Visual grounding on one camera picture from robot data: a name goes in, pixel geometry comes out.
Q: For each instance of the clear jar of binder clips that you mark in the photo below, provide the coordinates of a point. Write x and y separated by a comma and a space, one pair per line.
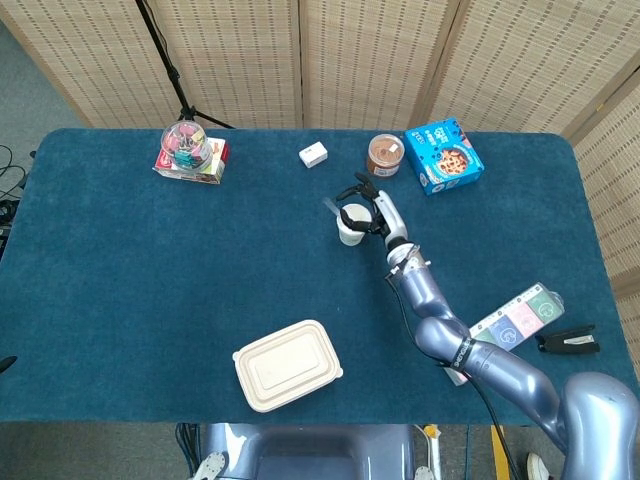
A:
185, 145

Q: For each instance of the white paper cup green flower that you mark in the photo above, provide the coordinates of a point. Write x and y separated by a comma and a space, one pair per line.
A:
350, 236

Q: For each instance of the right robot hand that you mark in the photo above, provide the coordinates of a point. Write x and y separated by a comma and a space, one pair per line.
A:
392, 217

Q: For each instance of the blue table cloth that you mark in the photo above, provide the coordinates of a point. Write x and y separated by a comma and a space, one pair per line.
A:
150, 280

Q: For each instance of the clear plastic straw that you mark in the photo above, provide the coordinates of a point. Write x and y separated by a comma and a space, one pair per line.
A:
331, 205

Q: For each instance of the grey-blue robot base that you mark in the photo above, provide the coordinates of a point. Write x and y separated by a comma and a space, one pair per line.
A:
310, 452

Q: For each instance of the clear jar brown contents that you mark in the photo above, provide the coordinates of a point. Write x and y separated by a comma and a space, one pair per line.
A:
385, 152

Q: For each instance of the black stapler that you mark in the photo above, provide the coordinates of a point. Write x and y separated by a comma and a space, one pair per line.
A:
570, 341

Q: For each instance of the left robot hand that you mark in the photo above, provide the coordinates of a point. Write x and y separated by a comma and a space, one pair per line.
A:
7, 365

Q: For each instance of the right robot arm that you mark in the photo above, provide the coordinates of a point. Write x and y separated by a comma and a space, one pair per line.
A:
505, 375

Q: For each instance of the black tripod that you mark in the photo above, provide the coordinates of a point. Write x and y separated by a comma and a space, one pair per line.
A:
172, 75

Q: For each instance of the red snack box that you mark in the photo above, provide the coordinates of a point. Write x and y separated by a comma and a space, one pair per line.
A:
217, 165

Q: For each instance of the blue cookie box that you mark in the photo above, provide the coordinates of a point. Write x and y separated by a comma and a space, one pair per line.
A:
442, 155

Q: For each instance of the beige lidded lunch box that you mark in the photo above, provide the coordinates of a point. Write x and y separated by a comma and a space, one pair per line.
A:
285, 367

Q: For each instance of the long multicolour tissue pack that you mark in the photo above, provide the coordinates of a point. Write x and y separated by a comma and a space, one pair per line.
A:
525, 315

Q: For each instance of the small white box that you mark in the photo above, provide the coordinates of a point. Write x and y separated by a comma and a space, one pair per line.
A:
313, 154

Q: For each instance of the white shoe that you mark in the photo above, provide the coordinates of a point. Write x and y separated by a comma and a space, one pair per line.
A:
539, 466

